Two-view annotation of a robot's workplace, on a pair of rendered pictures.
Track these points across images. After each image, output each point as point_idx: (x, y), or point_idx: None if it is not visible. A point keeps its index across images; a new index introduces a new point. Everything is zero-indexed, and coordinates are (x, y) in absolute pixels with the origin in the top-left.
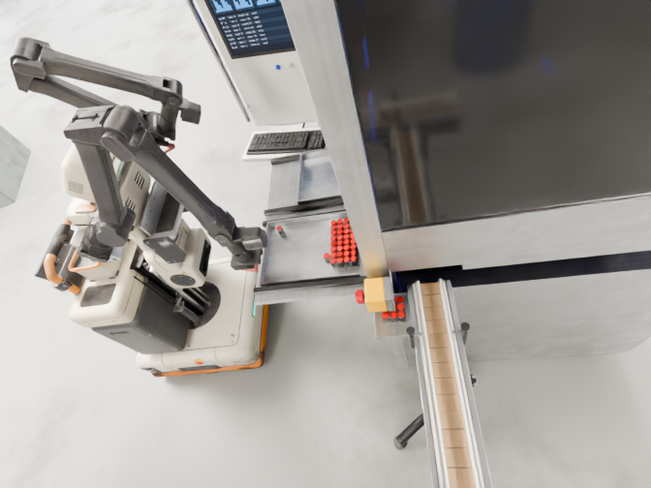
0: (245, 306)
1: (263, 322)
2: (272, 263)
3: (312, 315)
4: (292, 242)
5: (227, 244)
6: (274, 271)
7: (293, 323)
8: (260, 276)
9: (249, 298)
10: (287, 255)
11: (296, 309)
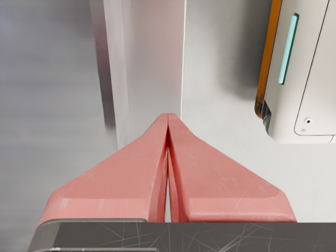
0: (310, 37)
1: (278, 6)
2: (81, 158)
3: (186, 19)
4: (3, 245)
5: None
6: (49, 106)
7: (223, 6)
8: (108, 75)
9: (299, 54)
10: (2, 194)
11: (214, 33)
